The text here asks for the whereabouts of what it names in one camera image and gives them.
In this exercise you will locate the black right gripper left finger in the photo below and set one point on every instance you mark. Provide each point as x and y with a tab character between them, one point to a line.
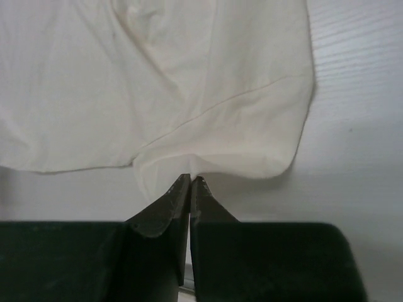
140	259

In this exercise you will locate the white cloth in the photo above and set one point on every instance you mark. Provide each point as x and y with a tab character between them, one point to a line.
168	87

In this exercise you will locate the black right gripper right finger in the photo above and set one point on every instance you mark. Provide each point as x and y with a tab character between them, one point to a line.
267	261

